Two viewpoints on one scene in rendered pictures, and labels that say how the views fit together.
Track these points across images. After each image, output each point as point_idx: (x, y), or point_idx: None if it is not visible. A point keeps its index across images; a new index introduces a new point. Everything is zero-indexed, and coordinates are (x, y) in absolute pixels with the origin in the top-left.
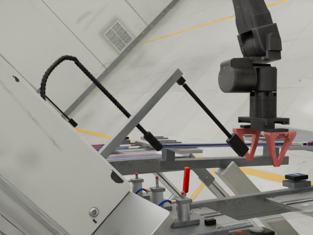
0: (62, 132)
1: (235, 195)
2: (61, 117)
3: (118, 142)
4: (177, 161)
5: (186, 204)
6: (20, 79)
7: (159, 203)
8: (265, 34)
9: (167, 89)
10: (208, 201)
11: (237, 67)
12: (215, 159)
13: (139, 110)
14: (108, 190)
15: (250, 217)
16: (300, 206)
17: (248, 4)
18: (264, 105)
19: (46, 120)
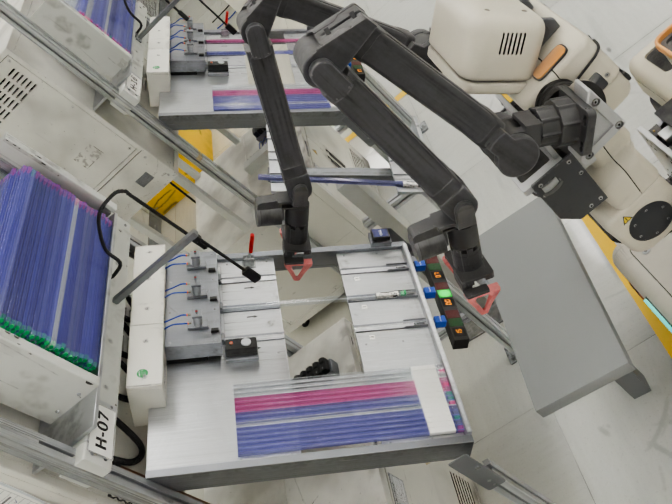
0: (57, 369)
1: None
2: (56, 363)
3: (147, 277)
4: None
5: (197, 318)
6: (32, 353)
7: (196, 293)
8: (294, 185)
9: (184, 246)
10: (277, 254)
11: (264, 211)
12: (331, 175)
13: (162, 259)
14: (85, 387)
15: (320, 266)
16: (349, 281)
17: (280, 159)
18: (291, 235)
19: (48, 366)
